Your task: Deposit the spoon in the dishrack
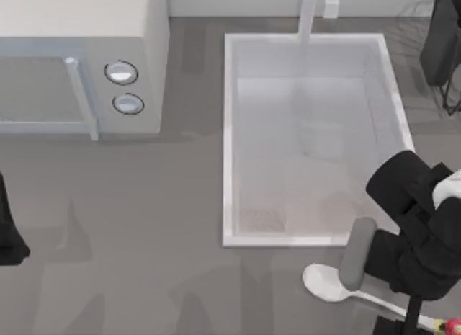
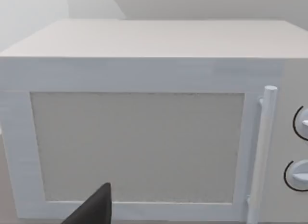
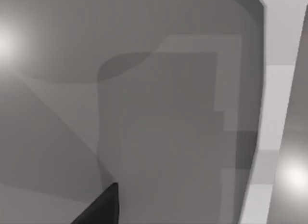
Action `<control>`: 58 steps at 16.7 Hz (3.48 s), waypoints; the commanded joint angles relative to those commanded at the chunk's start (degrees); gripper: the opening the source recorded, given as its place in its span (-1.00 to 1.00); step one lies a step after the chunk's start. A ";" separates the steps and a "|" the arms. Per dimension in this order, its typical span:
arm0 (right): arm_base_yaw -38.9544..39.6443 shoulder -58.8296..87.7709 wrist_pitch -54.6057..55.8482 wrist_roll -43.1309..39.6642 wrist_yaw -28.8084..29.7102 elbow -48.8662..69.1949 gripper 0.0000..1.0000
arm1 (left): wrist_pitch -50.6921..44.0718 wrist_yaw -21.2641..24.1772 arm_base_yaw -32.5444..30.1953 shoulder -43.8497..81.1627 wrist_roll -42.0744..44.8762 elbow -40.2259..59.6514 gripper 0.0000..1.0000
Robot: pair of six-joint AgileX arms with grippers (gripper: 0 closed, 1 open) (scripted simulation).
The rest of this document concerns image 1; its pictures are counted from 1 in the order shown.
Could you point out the white spoon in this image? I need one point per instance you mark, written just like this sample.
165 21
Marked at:
322 282

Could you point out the black frame stand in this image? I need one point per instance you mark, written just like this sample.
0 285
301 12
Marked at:
437 47

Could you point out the red and yellow small object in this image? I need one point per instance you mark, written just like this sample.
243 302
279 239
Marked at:
452 327

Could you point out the glass microwave door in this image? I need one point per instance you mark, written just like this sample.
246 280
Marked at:
36 90

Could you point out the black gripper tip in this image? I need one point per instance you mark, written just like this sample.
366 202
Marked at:
9 227

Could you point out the white sink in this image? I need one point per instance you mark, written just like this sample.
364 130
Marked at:
230 151

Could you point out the pale microwave oven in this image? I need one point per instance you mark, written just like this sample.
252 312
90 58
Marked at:
151 61

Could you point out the large round microwave knob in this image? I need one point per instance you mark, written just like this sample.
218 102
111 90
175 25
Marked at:
121 72

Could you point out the tall white tap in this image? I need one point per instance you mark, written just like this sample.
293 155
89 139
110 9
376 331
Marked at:
306 18

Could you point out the small white wall box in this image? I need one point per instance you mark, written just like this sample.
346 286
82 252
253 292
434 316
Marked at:
330 8

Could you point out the small round microwave knob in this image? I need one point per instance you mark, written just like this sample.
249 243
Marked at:
127 103

